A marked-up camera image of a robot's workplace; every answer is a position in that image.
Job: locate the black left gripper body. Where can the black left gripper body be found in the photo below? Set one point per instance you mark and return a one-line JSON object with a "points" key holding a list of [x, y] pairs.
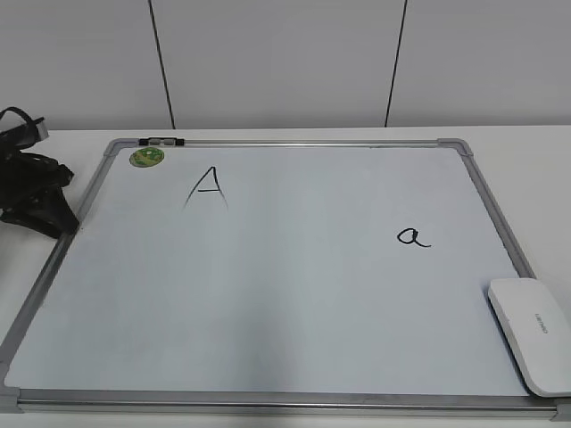
{"points": [[25, 176]]}

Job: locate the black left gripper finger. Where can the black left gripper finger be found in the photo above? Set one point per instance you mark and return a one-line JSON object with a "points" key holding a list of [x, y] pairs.
{"points": [[43, 220], [60, 209]]}

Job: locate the white whiteboard eraser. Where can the white whiteboard eraser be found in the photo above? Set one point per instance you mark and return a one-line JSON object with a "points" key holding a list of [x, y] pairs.
{"points": [[537, 332]]}

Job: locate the round green sticker magnet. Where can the round green sticker magnet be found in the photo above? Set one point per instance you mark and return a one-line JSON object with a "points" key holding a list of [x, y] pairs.
{"points": [[146, 157]]}

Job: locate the grey framed whiteboard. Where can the grey framed whiteboard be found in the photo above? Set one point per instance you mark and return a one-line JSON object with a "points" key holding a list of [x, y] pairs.
{"points": [[276, 277]]}

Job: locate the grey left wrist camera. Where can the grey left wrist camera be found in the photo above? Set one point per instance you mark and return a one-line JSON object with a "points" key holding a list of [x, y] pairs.
{"points": [[38, 130]]}

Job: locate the black hanging clip on frame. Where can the black hanging clip on frame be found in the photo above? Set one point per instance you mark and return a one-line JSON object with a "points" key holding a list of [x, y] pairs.
{"points": [[159, 141]]}

